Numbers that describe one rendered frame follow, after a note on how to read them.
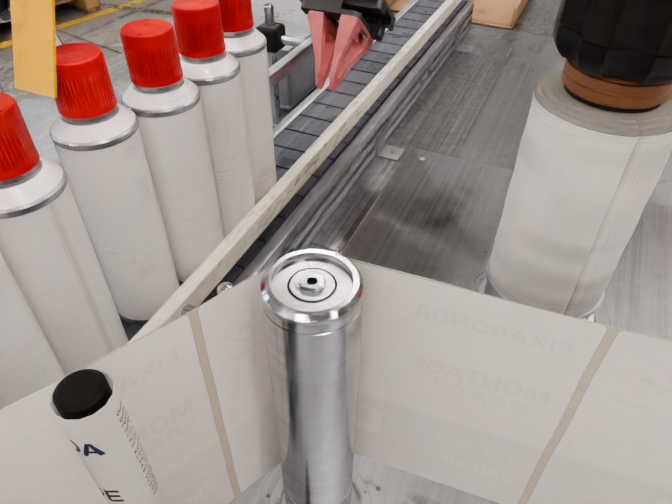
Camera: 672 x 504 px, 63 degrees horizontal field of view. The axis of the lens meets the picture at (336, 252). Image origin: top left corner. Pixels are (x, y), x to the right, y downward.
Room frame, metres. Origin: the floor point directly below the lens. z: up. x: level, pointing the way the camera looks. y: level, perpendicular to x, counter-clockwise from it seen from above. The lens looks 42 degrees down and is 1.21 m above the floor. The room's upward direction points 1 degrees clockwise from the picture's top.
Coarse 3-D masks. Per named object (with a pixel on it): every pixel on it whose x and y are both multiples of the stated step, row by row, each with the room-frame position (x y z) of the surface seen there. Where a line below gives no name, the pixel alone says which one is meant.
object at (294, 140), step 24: (432, 0) 1.08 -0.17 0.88; (408, 24) 0.95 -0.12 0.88; (384, 48) 0.84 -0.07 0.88; (360, 72) 0.75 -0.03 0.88; (408, 72) 0.78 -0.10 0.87; (336, 96) 0.68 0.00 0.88; (384, 96) 0.68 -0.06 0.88; (312, 120) 0.61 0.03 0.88; (360, 120) 0.61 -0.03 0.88; (288, 144) 0.55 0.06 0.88; (288, 168) 0.50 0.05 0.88; (288, 216) 0.44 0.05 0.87; (264, 240) 0.38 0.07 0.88; (240, 264) 0.35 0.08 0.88; (216, 288) 0.32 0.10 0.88
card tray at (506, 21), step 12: (396, 0) 1.22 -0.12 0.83; (408, 0) 1.22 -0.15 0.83; (468, 0) 1.23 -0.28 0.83; (480, 0) 1.23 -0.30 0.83; (492, 0) 1.23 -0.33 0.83; (504, 0) 1.23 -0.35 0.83; (516, 0) 1.23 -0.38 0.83; (528, 0) 1.24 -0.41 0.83; (480, 12) 1.15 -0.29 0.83; (492, 12) 1.15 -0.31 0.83; (504, 12) 1.16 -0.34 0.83; (516, 12) 1.08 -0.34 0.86; (480, 24) 1.09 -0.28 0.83; (492, 24) 1.09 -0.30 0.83; (504, 24) 1.09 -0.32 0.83
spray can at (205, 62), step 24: (192, 0) 0.40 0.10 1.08; (216, 0) 0.40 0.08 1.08; (192, 24) 0.38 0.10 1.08; (216, 24) 0.39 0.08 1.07; (192, 48) 0.38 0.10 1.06; (216, 48) 0.38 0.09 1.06; (192, 72) 0.37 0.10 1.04; (216, 72) 0.38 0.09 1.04; (240, 72) 0.40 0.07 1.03; (216, 96) 0.37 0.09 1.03; (240, 96) 0.39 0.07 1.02; (216, 120) 0.37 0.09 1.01; (240, 120) 0.39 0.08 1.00; (216, 144) 0.37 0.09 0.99; (240, 144) 0.38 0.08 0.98; (216, 168) 0.37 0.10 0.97; (240, 168) 0.38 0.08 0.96; (216, 192) 0.37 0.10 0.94; (240, 192) 0.38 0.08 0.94; (240, 216) 0.38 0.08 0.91
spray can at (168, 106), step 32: (128, 32) 0.34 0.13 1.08; (160, 32) 0.34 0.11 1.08; (128, 64) 0.34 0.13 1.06; (160, 64) 0.33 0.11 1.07; (128, 96) 0.34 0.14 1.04; (160, 96) 0.33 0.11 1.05; (192, 96) 0.34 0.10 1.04; (160, 128) 0.32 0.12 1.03; (192, 128) 0.33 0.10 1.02; (160, 160) 0.32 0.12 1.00; (192, 160) 0.33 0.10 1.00; (160, 192) 0.32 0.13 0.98; (192, 192) 0.33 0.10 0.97; (192, 224) 0.32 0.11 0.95; (192, 256) 0.32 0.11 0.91
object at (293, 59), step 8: (296, 48) 0.63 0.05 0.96; (304, 48) 0.63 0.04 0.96; (312, 48) 0.65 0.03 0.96; (288, 56) 0.61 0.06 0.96; (296, 56) 0.61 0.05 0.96; (304, 56) 0.63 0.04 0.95; (280, 64) 0.58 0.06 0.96; (288, 64) 0.59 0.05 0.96; (296, 64) 0.61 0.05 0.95; (272, 72) 0.56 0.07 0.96; (280, 72) 0.57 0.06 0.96; (288, 72) 0.59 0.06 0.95; (272, 80) 0.56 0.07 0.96; (280, 80) 0.57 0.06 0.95
